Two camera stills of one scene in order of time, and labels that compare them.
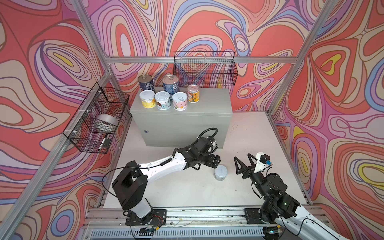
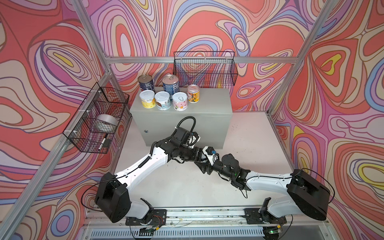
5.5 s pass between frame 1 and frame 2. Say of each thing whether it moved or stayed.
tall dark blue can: stayed
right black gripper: moved
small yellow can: stayed
